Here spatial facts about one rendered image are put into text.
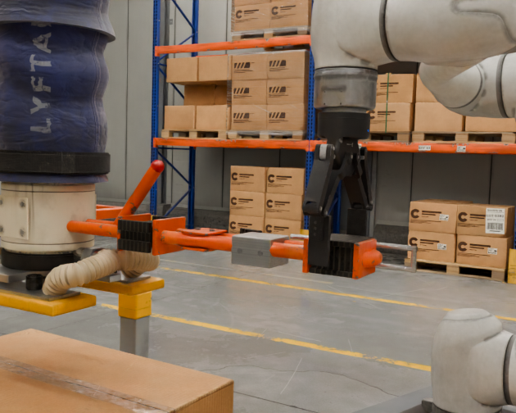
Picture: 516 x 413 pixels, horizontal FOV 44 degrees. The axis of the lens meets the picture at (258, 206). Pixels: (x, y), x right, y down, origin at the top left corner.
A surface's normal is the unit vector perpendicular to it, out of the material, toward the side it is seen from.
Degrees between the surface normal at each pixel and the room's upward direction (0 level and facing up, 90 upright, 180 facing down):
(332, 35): 94
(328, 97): 90
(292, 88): 90
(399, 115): 90
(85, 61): 72
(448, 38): 128
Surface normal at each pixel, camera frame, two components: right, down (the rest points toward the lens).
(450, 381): -0.72, 0.07
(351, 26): -0.51, 0.16
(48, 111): 0.36, -0.19
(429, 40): -0.46, 0.66
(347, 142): 0.86, 0.07
